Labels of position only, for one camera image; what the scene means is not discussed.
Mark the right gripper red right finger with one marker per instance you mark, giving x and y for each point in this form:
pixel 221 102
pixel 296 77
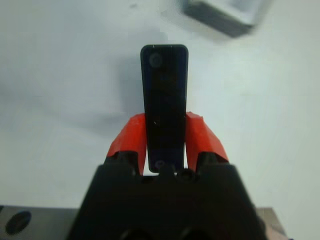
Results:
pixel 202 137

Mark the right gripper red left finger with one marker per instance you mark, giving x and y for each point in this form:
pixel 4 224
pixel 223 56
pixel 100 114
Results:
pixel 130 135

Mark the slim black camera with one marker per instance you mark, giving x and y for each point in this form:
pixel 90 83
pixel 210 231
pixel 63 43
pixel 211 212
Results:
pixel 165 105

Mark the black box base white lining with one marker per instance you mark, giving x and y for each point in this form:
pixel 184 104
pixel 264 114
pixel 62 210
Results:
pixel 220 18

